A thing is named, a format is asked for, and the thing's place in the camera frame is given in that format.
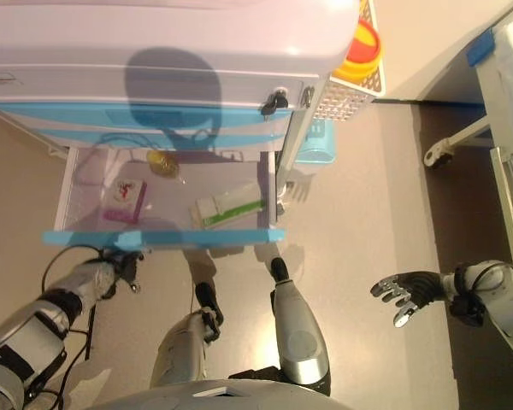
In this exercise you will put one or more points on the small yellow jar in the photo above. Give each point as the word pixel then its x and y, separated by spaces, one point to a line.
pixel 164 164

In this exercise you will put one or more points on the white green medicine box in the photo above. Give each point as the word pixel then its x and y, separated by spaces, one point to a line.
pixel 231 207

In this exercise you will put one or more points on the metal cart latch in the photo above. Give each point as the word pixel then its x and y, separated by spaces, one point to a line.
pixel 307 96

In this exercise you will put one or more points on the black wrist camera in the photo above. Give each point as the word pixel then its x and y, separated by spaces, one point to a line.
pixel 466 309
pixel 132 277

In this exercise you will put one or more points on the white hospital bed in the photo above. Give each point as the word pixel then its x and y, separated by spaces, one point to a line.
pixel 487 94

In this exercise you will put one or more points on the grey robot torso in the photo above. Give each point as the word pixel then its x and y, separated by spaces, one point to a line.
pixel 218 397

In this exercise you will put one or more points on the blue-fronted cart drawer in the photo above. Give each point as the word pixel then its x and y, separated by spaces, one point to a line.
pixel 175 237

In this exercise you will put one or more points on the silver right robot leg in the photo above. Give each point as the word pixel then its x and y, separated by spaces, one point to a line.
pixel 301 341

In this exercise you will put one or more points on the white bed side rail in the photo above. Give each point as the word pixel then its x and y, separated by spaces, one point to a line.
pixel 511 200

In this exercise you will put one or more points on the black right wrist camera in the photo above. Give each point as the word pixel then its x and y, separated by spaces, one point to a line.
pixel 466 309

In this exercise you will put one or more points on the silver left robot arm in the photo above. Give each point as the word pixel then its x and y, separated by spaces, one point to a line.
pixel 38 324

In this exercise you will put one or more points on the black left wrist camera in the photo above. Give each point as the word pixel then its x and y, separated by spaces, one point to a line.
pixel 132 277

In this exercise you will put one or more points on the white lattice basket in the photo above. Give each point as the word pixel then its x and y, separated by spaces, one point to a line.
pixel 342 100

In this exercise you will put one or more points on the black cart key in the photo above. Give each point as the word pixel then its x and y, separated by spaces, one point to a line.
pixel 275 102

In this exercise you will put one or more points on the white medical cart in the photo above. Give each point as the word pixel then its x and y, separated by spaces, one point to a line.
pixel 239 42

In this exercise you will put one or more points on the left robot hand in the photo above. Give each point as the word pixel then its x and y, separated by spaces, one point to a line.
pixel 126 262

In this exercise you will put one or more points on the white pink medicine box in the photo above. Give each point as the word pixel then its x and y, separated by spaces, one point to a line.
pixel 126 196

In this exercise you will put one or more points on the light blue waste bin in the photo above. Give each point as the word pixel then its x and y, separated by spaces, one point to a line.
pixel 320 145

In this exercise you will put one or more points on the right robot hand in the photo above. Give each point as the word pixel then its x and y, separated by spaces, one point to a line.
pixel 419 288

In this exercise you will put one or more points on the yellow container red lid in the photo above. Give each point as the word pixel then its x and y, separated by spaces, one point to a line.
pixel 361 60

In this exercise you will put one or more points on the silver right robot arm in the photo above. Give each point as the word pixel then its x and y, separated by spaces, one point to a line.
pixel 504 299

